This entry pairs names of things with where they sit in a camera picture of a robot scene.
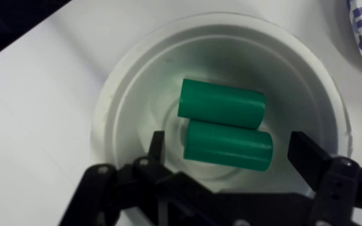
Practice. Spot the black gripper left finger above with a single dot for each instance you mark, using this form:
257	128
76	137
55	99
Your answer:
147	196

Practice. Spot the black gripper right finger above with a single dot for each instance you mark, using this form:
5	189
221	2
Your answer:
335	188

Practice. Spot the green cylinder block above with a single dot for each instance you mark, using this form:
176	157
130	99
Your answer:
226	145
220	101

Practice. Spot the white bowl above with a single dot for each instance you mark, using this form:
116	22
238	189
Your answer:
147	63

